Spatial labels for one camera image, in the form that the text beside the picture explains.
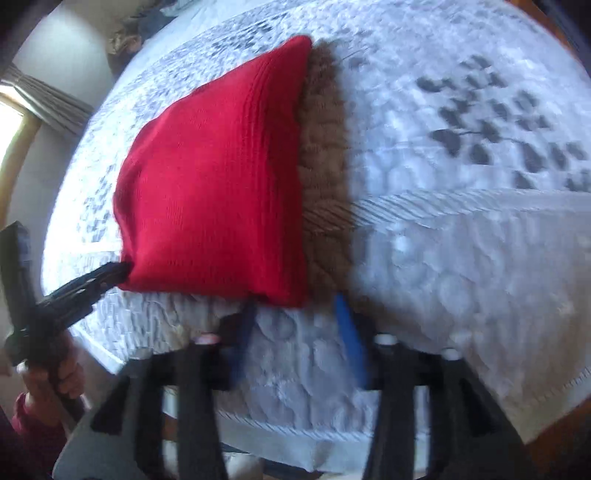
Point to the white grey quilted bedspread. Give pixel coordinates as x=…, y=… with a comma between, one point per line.
x=438, y=230

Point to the person's light trousers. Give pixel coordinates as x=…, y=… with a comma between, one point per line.
x=87, y=450

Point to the person's left hand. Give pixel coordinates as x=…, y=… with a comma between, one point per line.
x=69, y=376

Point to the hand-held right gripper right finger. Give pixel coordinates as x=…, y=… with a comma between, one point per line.
x=348, y=337

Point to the grey pleated curtain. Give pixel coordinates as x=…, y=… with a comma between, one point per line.
x=46, y=99

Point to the person's left forearm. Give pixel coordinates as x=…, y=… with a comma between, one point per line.
x=34, y=417

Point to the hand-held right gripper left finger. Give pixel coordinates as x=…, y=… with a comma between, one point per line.
x=244, y=332

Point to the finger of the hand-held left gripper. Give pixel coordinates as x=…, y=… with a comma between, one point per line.
x=90, y=300
x=87, y=282

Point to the red knitted sweater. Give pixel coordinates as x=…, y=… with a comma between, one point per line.
x=212, y=184

